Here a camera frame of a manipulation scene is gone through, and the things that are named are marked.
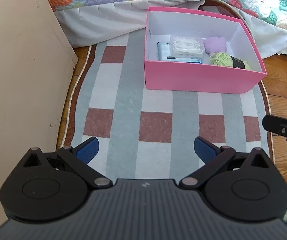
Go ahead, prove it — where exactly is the green yarn ball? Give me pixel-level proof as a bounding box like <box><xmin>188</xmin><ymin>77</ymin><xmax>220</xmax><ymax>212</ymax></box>
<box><xmin>209</xmin><ymin>53</ymin><xmax>252</xmax><ymax>70</ymax></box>

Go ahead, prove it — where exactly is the clear floss pick box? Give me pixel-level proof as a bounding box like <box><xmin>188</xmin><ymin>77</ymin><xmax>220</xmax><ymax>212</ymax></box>
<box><xmin>170</xmin><ymin>35</ymin><xmax>205</xmax><ymax>54</ymax></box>

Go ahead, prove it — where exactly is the purple plush toy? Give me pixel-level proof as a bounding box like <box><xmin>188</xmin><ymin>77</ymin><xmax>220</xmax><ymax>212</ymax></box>
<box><xmin>203</xmin><ymin>37</ymin><xmax>227</xmax><ymax>55</ymax></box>

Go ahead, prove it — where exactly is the blue wet wipes pack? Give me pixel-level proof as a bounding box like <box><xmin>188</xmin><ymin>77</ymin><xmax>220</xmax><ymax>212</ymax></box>
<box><xmin>157</xmin><ymin>42</ymin><xmax>205</xmax><ymax>63</ymax></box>

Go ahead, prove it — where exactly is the checkered rug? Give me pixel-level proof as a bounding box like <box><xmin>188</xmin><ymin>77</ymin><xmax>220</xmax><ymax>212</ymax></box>
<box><xmin>58</xmin><ymin>29</ymin><xmax>271</xmax><ymax>180</ymax></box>

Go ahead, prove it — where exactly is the beige wooden cabinet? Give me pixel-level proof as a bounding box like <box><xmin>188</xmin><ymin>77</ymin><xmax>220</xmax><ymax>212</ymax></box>
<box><xmin>0</xmin><ymin>0</ymin><xmax>78</xmax><ymax>225</ymax></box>

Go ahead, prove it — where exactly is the pink cardboard box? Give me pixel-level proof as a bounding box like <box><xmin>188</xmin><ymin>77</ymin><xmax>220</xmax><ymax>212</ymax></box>
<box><xmin>144</xmin><ymin>7</ymin><xmax>267</xmax><ymax>94</ymax></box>

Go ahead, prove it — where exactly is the white bed skirt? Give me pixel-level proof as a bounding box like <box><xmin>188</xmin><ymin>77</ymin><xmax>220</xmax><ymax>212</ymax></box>
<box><xmin>55</xmin><ymin>0</ymin><xmax>287</xmax><ymax>58</ymax></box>

